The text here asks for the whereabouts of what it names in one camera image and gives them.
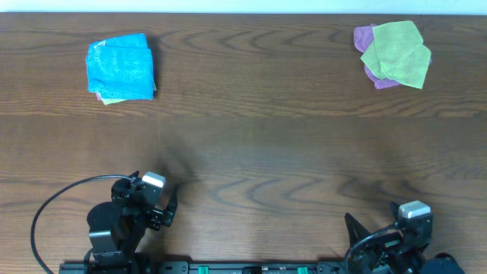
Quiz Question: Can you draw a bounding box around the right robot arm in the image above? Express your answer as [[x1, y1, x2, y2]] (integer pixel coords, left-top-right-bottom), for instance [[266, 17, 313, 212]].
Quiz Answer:
[[345, 213, 464, 274]]

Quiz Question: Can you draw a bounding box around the blue microfiber cloth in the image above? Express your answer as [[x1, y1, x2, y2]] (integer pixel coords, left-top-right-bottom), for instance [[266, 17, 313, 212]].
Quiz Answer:
[[85, 33, 156, 94]]

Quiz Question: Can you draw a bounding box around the crumpled purple cloth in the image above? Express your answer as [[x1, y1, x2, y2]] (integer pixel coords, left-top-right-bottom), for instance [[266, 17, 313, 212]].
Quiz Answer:
[[353, 24, 433, 91]]

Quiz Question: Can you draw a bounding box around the crumpled green cloth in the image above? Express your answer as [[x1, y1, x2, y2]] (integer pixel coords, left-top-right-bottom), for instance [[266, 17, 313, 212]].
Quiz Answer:
[[359, 20, 432, 90]]

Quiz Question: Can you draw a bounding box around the folded green cloth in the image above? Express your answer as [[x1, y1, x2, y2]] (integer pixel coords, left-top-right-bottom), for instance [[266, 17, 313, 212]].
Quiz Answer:
[[97, 84, 157, 105]]

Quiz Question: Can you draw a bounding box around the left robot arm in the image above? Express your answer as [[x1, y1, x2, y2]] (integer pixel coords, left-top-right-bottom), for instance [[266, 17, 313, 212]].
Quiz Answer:
[[86, 172, 178, 273]]

